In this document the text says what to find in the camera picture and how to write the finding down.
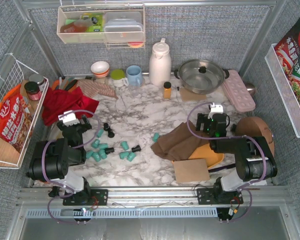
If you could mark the pink egg tray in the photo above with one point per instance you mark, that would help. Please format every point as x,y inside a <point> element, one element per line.
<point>236,91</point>

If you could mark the striped beige cloth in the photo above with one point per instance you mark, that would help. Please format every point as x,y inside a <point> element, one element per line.
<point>91,88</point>

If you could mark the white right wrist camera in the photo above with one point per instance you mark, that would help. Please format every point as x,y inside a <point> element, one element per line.
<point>215,109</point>

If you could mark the orange juice bottle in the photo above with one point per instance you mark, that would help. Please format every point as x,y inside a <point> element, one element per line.
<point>167,90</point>

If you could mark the round wooden board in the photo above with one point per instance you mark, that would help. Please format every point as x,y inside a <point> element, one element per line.
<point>254,126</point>

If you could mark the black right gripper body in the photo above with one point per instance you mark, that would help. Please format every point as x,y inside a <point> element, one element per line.
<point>203,122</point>

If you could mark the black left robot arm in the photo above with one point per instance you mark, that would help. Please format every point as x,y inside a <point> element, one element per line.
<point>50,162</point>

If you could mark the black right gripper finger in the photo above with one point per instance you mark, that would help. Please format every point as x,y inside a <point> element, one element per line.
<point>199,121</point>
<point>206,122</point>

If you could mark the white orange striped bowl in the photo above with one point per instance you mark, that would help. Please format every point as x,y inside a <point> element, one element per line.
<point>100,69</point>

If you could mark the orange plastic basket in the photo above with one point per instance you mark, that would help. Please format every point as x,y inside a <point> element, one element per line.
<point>203,158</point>

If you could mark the red jar black lid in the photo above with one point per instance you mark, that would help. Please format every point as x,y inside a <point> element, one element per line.
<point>33,91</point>

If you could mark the black coffee capsule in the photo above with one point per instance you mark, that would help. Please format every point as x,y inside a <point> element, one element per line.
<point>110,133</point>
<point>106,126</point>
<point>109,150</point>
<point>136,149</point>

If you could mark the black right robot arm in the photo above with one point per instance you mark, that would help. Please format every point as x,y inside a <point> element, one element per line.
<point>252,146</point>

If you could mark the teal coffee capsule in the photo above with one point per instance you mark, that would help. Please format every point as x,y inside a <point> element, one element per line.
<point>124,154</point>
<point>95,144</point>
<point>99,133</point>
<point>103,146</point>
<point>124,145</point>
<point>89,154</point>
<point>102,154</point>
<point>156,136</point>
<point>96,156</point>
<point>131,156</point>

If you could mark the small brown cardboard sheet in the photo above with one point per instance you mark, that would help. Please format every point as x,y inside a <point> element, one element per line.
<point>188,96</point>

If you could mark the green lidded white cup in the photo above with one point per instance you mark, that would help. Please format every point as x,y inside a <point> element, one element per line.
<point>118,78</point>

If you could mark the glass jar silver lid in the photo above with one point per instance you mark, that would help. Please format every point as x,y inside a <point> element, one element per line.
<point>39,79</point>

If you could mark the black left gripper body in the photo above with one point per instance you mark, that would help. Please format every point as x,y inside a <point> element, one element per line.
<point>80,124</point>

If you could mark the steel pot with lid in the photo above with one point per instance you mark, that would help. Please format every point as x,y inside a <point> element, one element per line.
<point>201,76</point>

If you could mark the red cloth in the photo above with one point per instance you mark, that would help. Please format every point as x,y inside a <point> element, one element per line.
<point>58,101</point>

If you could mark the brown cardboard piece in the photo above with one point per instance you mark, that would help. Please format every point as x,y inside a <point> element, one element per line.
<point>191,170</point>

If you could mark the brown cloth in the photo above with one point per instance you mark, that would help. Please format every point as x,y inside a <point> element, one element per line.
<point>177,145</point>

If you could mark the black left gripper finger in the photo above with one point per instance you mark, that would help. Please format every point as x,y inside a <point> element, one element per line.
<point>87,126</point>
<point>84,120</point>

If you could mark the steel round object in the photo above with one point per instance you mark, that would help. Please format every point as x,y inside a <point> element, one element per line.
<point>250,88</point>

